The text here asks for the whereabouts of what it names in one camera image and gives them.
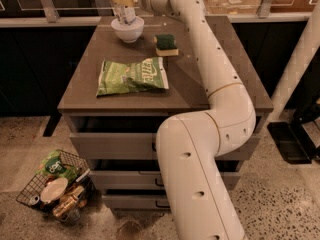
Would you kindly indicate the clear blue plastic water bottle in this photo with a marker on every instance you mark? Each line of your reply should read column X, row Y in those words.
column 124, row 14

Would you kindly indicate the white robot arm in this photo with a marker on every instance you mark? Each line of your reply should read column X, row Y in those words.
column 198, row 199

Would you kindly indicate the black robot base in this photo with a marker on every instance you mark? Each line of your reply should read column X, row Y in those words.
column 292, row 140

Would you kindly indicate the white ceramic bowl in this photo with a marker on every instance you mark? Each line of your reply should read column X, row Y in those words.
column 128, row 33

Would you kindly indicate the white bowl in basket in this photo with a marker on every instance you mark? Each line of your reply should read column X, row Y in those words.
column 54, row 190

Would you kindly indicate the green yellow sponge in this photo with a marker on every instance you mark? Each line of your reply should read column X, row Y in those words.
column 166, row 45

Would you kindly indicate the green chip bag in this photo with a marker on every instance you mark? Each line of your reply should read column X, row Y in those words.
column 122, row 78

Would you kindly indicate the grey drawer cabinet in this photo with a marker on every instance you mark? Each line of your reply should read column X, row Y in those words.
column 185, row 92

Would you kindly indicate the top grey drawer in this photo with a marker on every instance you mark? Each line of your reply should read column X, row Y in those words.
column 151, row 137

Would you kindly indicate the grey drawer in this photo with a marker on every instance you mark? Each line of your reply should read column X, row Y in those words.
column 136, row 199
column 127, row 175
column 151, row 137

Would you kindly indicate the middle grey drawer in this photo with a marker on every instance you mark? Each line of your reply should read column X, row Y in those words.
column 127, row 175

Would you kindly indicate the green snack bag in basket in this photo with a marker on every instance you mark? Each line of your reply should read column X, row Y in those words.
column 53, row 166

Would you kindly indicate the bottom grey drawer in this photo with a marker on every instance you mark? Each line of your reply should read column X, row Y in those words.
column 136, row 199

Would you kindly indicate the gold packet in basket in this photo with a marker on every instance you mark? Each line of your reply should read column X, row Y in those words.
column 62, row 208

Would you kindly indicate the silver can in basket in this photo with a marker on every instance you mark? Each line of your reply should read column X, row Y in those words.
column 34, row 201

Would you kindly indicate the black wire basket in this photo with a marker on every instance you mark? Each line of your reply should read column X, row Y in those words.
column 82, row 188

